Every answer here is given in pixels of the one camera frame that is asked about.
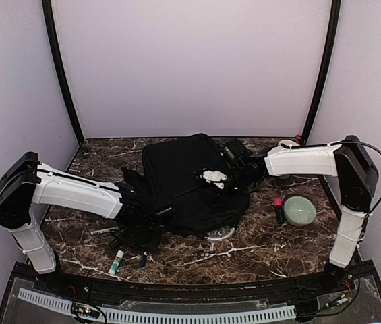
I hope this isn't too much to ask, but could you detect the white pen blue cap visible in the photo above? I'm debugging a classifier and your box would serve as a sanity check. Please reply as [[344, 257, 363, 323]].
[[140, 252, 148, 268]]

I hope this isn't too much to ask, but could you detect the black left corner post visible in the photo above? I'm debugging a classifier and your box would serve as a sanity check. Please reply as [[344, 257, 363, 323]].
[[41, 0, 85, 146]]

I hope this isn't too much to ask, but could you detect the black student backpack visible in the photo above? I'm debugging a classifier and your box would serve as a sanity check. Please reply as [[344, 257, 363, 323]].
[[121, 134, 250, 236]]

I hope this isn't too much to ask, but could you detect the thin white pen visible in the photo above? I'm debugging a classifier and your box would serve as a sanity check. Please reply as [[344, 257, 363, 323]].
[[90, 227, 118, 236]]

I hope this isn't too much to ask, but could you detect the black right corner post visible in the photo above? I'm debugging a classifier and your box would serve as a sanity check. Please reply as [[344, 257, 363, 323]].
[[301, 0, 341, 144]]

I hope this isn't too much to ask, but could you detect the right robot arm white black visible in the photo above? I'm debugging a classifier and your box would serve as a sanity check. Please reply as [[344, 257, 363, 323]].
[[221, 135, 379, 293]]

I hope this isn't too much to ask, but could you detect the pale green ceramic bowl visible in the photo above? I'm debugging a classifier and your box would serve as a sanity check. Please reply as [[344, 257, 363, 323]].
[[283, 196, 316, 227]]

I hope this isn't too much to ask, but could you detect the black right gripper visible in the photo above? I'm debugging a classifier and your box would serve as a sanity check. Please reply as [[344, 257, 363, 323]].
[[209, 167, 257, 209]]

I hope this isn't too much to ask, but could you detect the black corner post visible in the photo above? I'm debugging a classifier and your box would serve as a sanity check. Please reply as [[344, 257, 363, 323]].
[[41, 0, 85, 146], [301, 0, 341, 144]]

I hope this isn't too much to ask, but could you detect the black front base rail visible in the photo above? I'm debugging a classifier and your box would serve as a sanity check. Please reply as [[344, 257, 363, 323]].
[[7, 259, 376, 304]]

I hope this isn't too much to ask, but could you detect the white slotted cable duct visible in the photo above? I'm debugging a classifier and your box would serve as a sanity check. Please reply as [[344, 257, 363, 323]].
[[17, 288, 296, 323]]

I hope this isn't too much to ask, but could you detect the black marker pink cap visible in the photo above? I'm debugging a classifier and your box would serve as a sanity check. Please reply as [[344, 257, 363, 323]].
[[274, 198, 285, 224]]

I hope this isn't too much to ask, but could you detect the white green glue stick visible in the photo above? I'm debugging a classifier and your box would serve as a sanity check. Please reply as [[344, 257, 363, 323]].
[[108, 250, 124, 275]]

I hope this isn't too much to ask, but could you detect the white ceramic mug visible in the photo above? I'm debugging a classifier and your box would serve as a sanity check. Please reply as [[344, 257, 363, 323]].
[[277, 139, 299, 180]]

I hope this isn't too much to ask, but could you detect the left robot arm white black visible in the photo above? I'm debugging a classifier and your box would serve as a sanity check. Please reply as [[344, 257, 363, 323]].
[[0, 152, 161, 294]]

